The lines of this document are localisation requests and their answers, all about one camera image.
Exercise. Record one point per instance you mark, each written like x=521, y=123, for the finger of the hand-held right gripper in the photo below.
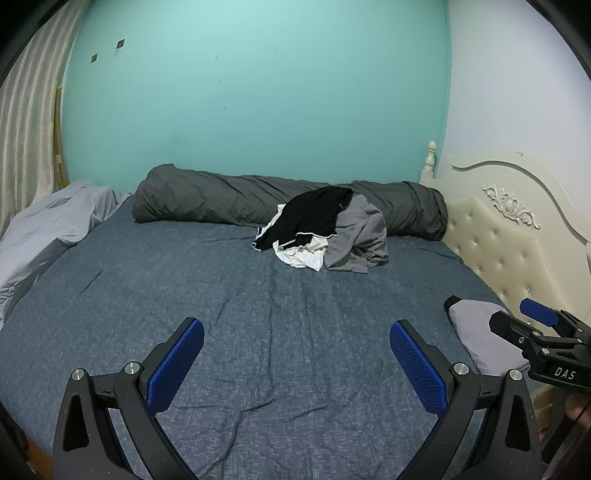
x=510, y=327
x=538, y=311

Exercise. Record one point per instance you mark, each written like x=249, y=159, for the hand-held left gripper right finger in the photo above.
x=415, y=369

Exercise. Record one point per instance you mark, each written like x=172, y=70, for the cream bedpost finial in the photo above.
x=430, y=159

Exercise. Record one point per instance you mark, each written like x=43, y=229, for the dark grey rolled duvet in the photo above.
x=207, y=198

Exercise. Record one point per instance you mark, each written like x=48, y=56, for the white garment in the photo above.
x=300, y=256

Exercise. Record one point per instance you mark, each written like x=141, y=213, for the wooden frame strip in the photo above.
x=59, y=138

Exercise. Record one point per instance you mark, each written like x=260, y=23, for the bed with blue-grey sheet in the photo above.
x=240, y=323

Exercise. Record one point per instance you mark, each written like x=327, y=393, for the grey garment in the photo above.
x=362, y=235

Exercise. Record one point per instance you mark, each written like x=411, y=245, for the person's right hand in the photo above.
x=579, y=408

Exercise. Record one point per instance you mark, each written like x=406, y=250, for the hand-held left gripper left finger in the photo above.
x=175, y=364

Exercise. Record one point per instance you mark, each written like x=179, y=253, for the striped beige curtain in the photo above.
x=27, y=129

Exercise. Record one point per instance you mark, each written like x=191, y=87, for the cream tufted headboard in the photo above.
x=508, y=240

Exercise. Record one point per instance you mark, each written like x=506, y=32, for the black sweater with white trim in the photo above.
x=314, y=214

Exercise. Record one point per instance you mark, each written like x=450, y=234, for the light grey blanket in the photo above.
x=51, y=221

